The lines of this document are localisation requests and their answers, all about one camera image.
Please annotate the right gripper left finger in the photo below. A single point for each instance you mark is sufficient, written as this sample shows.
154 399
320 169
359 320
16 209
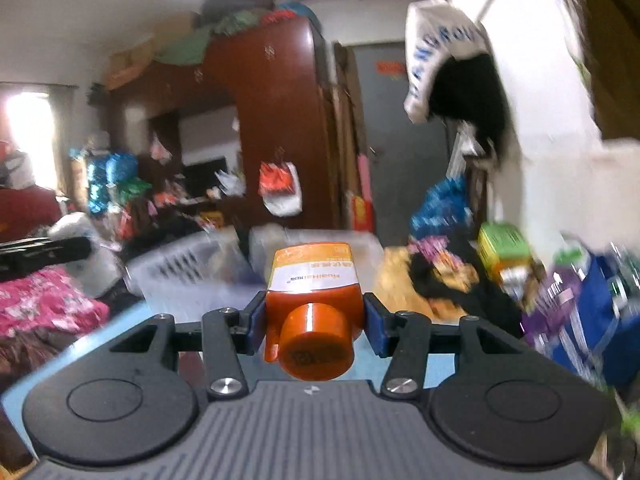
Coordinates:
228 333

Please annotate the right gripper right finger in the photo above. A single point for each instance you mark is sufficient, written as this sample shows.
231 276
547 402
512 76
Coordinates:
404 338

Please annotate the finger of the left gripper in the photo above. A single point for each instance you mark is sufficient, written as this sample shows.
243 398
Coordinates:
24 257

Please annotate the orange medicine bottle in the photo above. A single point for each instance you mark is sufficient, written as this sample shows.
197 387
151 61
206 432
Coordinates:
314 311

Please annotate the pink floral bedding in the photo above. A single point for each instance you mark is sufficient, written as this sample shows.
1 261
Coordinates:
49 299

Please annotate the yellow patterned blanket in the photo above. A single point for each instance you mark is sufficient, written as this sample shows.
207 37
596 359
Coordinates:
394 288

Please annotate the white plastic basket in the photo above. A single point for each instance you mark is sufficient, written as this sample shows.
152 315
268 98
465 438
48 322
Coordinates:
209 270

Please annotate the black clothing pile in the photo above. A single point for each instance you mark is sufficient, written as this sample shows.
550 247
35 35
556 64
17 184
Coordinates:
447 269

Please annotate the blue bags stack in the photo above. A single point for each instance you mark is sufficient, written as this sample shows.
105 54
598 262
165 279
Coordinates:
113 179

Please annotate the green yellow box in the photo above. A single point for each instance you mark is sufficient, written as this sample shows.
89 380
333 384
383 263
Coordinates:
505 253

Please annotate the blue plastic bag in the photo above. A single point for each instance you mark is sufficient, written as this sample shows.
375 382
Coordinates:
445 210

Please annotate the purple shopping bag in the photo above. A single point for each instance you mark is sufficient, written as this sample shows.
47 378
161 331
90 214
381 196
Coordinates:
553 321

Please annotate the red white hanging bag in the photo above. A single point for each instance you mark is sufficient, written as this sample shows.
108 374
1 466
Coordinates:
280 189

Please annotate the black television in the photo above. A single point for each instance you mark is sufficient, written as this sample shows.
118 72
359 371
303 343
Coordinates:
200 177

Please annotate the grey door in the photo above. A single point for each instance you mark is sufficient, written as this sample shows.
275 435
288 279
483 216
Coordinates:
405 159

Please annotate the blue shopping bag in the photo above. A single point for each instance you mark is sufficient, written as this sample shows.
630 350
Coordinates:
599 341

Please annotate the dark red wooden wardrobe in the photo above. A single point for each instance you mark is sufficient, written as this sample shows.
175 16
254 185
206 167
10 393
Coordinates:
275 77

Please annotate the white black hanging jacket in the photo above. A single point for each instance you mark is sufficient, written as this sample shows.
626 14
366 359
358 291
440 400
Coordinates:
452 73

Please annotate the green cloth on wardrobe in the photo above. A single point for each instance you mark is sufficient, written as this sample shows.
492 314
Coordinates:
191 49

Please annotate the brown hanging coat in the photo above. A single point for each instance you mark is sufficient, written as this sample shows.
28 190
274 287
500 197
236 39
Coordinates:
610 39

